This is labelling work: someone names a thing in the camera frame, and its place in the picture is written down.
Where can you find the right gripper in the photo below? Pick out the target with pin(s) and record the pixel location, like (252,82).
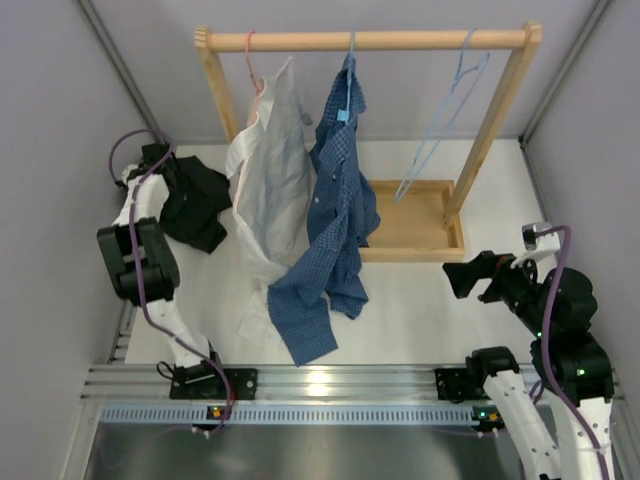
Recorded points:
(463,276)

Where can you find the black pinstripe shirt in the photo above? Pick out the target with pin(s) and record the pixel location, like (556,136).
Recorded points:
(197,195)

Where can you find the light blue wire hanger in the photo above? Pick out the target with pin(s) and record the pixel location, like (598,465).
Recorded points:
(464,82)

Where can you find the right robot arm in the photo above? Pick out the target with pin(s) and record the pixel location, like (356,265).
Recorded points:
(575,372)

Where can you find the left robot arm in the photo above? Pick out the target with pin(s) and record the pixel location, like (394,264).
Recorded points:
(167,198)

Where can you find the white shirt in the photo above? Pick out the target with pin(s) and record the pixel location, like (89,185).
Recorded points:
(270,161)

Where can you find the blue checked shirt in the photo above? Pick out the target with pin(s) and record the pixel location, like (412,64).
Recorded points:
(341,217)

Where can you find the wooden clothes rack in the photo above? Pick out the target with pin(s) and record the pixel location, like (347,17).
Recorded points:
(429,228)

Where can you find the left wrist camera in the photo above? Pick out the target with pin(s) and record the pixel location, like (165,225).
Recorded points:
(129,173)

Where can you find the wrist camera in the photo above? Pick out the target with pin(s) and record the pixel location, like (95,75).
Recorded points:
(129,173)
(540,241)

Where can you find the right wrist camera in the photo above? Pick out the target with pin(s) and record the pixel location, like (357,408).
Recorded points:
(540,241)

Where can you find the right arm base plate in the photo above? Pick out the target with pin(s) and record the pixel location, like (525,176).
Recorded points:
(455,385)

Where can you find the pink wire hanger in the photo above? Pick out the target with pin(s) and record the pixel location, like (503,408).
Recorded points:
(255,80)

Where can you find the blue wire hanger middle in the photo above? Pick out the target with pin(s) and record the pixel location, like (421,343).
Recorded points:
(348,115)

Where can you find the aluminium mounting rail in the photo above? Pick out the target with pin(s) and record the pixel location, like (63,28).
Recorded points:
(282,383)

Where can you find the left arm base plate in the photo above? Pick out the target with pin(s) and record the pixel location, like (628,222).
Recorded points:
(203,382)

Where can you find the slotted cable duct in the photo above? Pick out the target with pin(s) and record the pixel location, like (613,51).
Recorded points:
(273,414)

